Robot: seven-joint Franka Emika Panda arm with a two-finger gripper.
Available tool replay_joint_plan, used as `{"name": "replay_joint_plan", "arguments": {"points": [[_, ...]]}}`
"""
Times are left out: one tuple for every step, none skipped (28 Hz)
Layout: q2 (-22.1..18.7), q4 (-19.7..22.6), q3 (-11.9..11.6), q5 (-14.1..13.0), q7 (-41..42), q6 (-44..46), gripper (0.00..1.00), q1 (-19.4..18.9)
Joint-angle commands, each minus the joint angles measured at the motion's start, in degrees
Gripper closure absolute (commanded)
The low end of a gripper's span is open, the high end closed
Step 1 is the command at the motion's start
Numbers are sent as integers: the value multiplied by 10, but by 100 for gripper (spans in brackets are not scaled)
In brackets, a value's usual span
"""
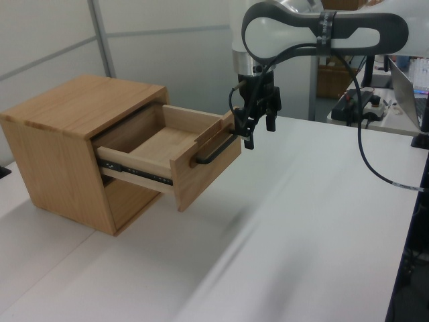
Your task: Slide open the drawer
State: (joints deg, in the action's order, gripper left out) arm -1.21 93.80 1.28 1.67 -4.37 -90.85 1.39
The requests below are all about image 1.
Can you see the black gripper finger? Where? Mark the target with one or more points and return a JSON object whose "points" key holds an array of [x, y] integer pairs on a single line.
{"points": [[271, 122], [246, 129]]}

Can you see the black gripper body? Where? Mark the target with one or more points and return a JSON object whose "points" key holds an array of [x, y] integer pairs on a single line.
{"points": [[258, 90]]}

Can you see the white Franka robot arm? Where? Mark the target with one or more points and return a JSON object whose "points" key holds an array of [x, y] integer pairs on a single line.
{"points": [[278, 30]]}

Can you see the wooden two-drawer cabinet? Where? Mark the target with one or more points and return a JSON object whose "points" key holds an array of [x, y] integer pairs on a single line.
{"points": [[60, 167]]}

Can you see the brown cardboard box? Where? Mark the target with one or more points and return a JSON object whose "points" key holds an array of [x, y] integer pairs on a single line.
{"points": [[332, 82]]}

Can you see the black power strip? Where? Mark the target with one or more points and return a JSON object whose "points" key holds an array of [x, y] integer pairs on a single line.
{"points": [[345, 107]]}

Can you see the emergency stop button box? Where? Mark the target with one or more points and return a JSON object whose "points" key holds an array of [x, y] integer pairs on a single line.
{"points": [[375, 110]]}

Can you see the black monitor stand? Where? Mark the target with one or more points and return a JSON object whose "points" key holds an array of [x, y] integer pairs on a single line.
{"points": [[369, 72]]}

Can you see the white side desk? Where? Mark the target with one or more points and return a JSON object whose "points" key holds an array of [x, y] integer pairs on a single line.
{"points": [[388, 126]]}

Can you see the silver laptop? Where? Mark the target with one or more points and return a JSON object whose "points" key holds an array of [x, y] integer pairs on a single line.
{"points": [[405, 90]]}

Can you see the small black table clamp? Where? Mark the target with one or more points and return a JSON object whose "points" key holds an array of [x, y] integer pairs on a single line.
{"points": [[5, 171]]}

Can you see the grey partition post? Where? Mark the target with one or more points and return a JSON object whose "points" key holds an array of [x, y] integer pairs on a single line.
{"points": [[100, 33], [313, 100]]}

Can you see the black metal frame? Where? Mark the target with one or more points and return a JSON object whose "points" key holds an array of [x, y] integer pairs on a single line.
{"points": [[415, 251]]}

